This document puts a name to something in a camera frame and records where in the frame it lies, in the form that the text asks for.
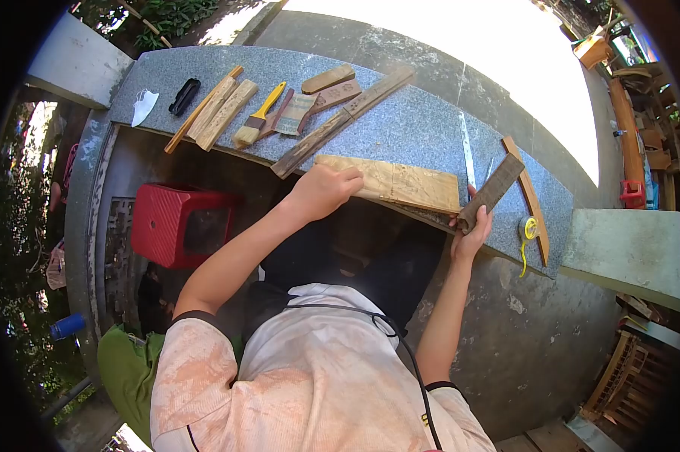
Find person's right hand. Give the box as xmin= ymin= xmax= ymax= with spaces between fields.
xmin=449 ymin=184 xmax=495 ymax=264

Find person's left hand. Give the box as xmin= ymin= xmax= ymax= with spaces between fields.
xmin=286 ymin=164 xmax=366 ymax=224

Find person's right fingers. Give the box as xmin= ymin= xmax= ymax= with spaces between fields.
xmin=467 ymin=184 xmax=495 ymax=228

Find person's left fingers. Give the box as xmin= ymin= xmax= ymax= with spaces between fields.
xmin=328 ymin=166 xmax=366 ymax=200

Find dark short wood block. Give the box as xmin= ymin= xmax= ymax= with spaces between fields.
xmin=457 ymin=153 xmax=526 ymax=235

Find light carved wood board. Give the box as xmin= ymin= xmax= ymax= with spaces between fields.
xmin=315 ymin=155 xmax=461 ymax=215

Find metal ruler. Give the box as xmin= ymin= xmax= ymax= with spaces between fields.
xmin=458 ymin=111 xmax=477 ymax=191

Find curved orange wood strip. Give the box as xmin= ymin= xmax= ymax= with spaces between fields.
xmin=502 ymin=135 xmax=550 ymax=267

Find long dark weathered wood plank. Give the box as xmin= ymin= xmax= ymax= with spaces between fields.
xmin=270 ymin=66 xmax=418 ymax=180

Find yellow tape measure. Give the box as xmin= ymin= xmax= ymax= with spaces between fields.
xmin=518 ymin=215 xmax=540 ymax=279

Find folded sandpaper sheet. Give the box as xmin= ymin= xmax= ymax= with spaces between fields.
xmin=274 ymin=93 xmax=319 ymax=137

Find carved brown wooden mould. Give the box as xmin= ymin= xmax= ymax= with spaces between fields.
xmin=296 ymin=78 xmax=363 ymax=134

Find dark reddish wood stick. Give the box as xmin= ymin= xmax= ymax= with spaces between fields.
xmin=254 ymin=88 xmax=296 ymax=142

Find smooth tan wood block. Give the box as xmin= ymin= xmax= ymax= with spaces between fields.
xmin=301 ymin=63 xmax=357 ymax=95

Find pale rough wood piece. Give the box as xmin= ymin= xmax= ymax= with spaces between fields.
xmin=195 ymin=79 xmax=260 ymax=152
xmin=187 ymin=75 xmax=239 ymax=142

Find small red plastic stool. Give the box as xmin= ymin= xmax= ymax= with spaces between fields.
xmin=619 ymin=180 xmax=647 ymax=210

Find thin orange wooden stick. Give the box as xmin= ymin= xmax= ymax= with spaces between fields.
xmin=164 ymin=65 xmax=245 ymax=154

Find long orange wooden bench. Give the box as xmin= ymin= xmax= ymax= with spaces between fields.
xmin=608 ymin=78 xmax=647 ymax=186

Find grey concrete ledge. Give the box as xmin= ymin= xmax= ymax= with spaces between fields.
xmin=26 ymin=11 xmax=135 ymax=110
xmin=559 ymin=208 xmax=680 ymax=315

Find black oblong plastic case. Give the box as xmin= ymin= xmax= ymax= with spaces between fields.
xmin=168 ymin=77 xmax=202 ymax=117

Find orange wooden box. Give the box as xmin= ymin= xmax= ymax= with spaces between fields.
xmin=572 ymin=25 xmax=616 ymax=71

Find large red plastic stool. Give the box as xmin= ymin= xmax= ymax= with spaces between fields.
xmin=130 ymin=182 xmax=234 ymax=270

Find person's body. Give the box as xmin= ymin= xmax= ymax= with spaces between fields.
xmin=150 ymin=282 xmax=497 ymax=452

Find white face mask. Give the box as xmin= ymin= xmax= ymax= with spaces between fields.
xmin=131 ymin=88 xmax=160 ymax=128

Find slatted wooden chair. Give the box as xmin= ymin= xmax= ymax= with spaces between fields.
xmin=581 ymin=330 xmax=666 ymax=433

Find green cloth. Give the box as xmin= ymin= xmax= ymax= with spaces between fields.
xmin=96 ymin=324 xmax=168 ymax=448

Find blue cup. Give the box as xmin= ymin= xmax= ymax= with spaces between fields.
xmin=49 ymin=313 xmax=87 ymax=342

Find yellow handled paint brush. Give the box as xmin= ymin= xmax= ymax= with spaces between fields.
xmin=232 ymin=81 xmax=288 ymax=149

